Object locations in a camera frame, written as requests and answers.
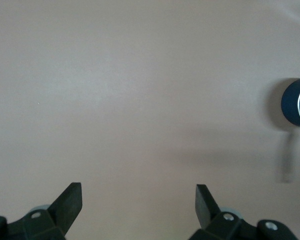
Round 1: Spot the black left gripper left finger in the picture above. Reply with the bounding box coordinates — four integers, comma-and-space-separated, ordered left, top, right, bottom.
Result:
0, 182, 84, 240

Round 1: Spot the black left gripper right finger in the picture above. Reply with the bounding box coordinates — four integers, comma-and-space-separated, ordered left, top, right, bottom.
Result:
187, 184, 297, 240

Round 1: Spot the brown table mat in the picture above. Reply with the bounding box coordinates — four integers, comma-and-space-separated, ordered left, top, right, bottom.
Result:
0, 0, 300, 240

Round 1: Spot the dark blue pot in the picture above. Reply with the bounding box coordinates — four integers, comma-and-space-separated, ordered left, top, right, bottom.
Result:
280, 76, 300, 129

